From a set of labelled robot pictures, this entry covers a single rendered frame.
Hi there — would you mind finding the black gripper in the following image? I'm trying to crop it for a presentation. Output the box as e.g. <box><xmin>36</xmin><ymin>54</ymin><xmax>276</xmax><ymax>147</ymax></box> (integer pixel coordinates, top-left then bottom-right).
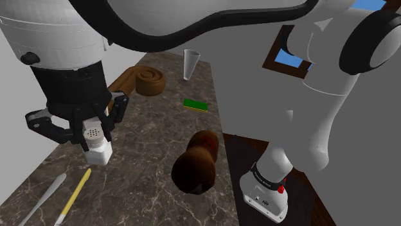
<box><xmin>24</xmin><ymin>60</ymin><xmax>130</xmax><ymax>153</ymax></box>

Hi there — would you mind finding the white salt shaker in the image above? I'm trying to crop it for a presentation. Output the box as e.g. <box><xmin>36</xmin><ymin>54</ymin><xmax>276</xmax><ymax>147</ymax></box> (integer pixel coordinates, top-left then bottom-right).
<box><xmin>82</xmin><ymin>126</ymin><xmax>113</xmax><ymax>166</ymax></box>

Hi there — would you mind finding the yellow slim utensil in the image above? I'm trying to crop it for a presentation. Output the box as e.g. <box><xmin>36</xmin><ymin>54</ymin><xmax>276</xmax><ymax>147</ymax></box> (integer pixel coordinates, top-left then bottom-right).
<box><xmin>53</xmin><ymin>168</ymin><xmax>93</xmax><ymax>226</ymax></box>

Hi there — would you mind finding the grey slim utensil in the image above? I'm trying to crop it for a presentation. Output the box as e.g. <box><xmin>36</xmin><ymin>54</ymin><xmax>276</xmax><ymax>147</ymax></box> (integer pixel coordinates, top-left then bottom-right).
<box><xmin>18</xmin><ymin>172</ymin><xmax>68</xmax><ymax>226</ymax></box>

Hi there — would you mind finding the green and yellow sponge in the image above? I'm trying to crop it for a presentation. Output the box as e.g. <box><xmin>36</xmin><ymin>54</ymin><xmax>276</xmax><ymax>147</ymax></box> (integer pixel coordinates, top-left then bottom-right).
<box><xmin>183</xmin><ymin>98</ymin><xmax>209</xmax><ymax>114</ymax></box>

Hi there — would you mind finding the grey cone glass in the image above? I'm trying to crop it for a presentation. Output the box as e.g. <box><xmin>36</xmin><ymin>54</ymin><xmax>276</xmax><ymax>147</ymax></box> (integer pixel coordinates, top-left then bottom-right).
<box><xmin>181</xmin><ymin>49</ymin><xmax>201</xmax><ymax>86</ymax></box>

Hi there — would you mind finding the brown rounded wooden grinder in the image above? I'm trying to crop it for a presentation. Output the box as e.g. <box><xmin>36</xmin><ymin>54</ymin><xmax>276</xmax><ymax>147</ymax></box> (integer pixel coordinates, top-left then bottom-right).
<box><xmin>170</xmin><ymin>130</ymin><xmax>220</xmax><ymax>195</ymax></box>

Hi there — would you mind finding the dark robot stand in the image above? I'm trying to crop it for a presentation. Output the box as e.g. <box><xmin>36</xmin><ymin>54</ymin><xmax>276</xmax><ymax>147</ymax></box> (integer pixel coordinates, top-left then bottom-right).
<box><xmin>222</xmin><ymin>133</ymin><xmax>337</xmax><ymax>226</ymax></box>

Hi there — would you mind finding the brown framed window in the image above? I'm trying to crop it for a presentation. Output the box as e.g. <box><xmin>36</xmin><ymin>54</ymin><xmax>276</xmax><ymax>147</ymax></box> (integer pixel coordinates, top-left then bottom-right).
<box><xmin>350</xmin><ymin>0</ymin><xmax>401</xmax><ymax>14</ymax></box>
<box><xmin>262</xmin><ymin>24</ymin><xmax>314</xmax><ymax>80</ymax></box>

